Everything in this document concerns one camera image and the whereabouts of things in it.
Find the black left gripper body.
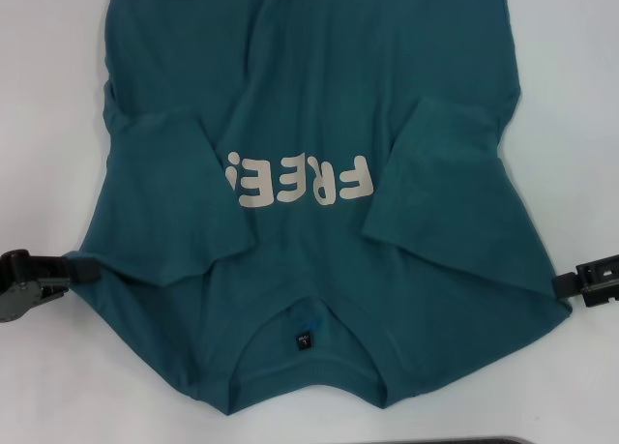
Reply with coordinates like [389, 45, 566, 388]
[0, 250, 43, 325]

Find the teal t-shirt with white print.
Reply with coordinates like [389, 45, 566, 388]
[62, 0, 575, 409]

